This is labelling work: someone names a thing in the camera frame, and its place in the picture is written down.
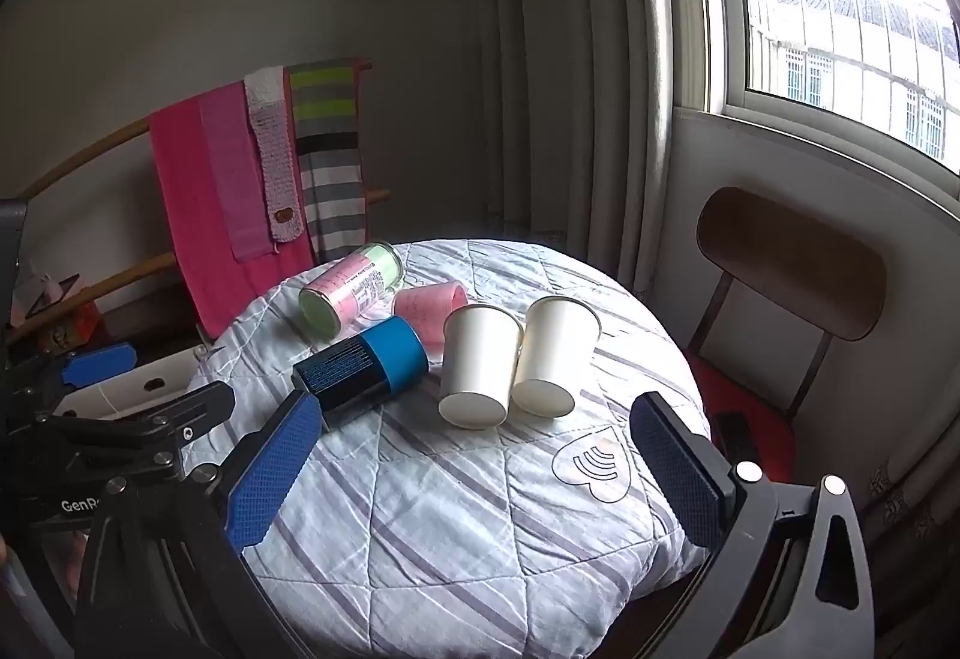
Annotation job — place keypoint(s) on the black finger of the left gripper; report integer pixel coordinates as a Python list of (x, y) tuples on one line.
[(187, 414)]

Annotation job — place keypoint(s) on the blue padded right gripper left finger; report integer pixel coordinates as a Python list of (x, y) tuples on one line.
[(253, 481)]

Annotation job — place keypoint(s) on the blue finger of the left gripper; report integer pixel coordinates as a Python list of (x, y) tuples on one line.
[(81, 371)]

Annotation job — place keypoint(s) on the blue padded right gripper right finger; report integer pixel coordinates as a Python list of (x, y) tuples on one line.
[(693, 476)]

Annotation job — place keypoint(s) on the white paper cup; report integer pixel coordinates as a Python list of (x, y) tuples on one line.
[(481, 343), (560, 337)]

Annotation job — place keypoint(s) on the blue and black cup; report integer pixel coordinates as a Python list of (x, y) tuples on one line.
[(354, 376)]

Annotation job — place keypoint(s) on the pink plastic cup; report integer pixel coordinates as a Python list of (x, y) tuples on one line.
[(426, 309)]

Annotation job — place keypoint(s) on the black phone on chair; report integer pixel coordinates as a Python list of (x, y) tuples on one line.
[(734, 438)]

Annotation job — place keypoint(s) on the pink and green bottle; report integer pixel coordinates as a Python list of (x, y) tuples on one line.
[(350, 287)]

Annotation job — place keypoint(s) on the pink towel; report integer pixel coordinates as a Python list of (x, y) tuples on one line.
[(211, 181)]

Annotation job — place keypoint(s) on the brown backed red chair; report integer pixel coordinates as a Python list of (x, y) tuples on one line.
[(790, 286)]

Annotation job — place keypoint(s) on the wooden towel rack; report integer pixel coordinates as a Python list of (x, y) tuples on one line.
[(100, 215)]

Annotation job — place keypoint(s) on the pink knitted scarf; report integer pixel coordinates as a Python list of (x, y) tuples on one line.
[(265, 94)]

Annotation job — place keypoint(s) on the striped grey green scarf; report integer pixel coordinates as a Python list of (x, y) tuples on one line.
[(325, 111)]

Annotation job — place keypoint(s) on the grey curtain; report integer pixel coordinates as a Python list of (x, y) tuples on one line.
[(575, 112)]

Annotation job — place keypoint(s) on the window with white frame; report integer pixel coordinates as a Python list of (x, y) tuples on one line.
[(880, 76)]

